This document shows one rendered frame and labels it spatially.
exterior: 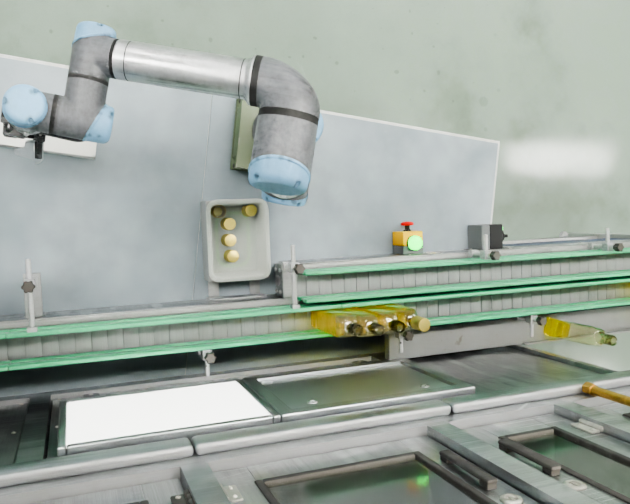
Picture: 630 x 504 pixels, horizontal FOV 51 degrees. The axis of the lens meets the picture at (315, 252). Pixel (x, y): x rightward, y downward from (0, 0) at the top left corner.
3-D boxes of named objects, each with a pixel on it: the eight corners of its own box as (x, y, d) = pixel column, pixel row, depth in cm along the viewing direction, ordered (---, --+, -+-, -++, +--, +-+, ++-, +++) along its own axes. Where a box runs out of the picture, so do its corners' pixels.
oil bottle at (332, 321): (310, 326, 183) (340, 339, 163) (309, 307, 182) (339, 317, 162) (329, 324, 185) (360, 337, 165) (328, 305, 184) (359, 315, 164)
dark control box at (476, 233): (467, 249, 215) (482, 250, 207) (466, 224, 214) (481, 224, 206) (488, 247, 217) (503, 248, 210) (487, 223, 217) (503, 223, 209)
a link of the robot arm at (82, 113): (119, 85, 124) (57, 71, 120) (109, 144, 124) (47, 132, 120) (116, 92, 131) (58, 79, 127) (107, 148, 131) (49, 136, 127)
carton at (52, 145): (-3, 121, 165) (-6, 117, 159) (96, 136, 173) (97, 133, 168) (-6, 145, 165) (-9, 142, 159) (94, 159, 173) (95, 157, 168)
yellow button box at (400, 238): (392, 253, 205) (403, 254, 198) (391, 229, 205) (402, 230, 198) (411, 252, 207) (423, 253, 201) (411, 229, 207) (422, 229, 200)
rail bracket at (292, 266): (281, 305, 179) (296, 311, 167) (279, 244, 178) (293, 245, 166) (292, 304, 180) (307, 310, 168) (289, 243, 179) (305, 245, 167)
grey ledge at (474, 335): (375, 354, 201) (392, 362, 190) (374, 326, 200) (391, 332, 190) (615, 325, 234) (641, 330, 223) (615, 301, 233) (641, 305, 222)
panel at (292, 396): (60, 413, 151) (57, 464, 119) (59, 400, 151) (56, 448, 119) (405, 368, 182) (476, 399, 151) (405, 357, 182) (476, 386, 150)
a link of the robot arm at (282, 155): (314, 155, 173) (321, 113, 119) (305, 210, 173) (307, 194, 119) (269, 147, 173) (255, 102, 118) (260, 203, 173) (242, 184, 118)
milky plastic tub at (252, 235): (203, 280, 184) (209, 283, 176) (199, 200, 183) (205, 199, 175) (263, 276, 190) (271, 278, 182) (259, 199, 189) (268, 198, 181)
